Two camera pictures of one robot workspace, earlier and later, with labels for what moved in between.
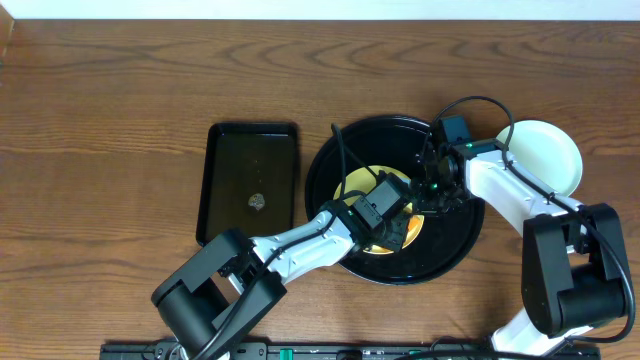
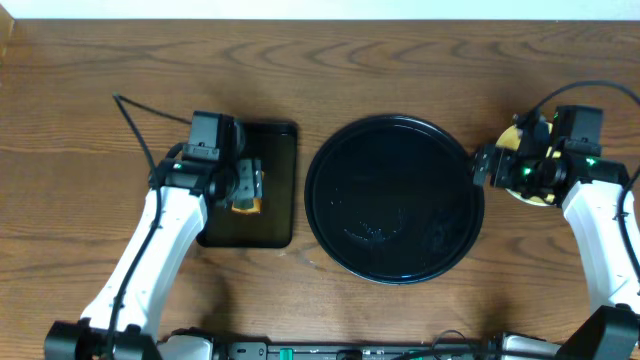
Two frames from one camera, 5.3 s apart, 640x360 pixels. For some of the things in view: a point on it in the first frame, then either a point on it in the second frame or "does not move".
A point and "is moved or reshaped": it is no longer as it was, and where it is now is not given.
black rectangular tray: (248, 179) does not move
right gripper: (424, 206) -> (501, 177)
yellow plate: (356, 180) is moved or reshaped
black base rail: (350, 351) does not move
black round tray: (447, 239) does not move
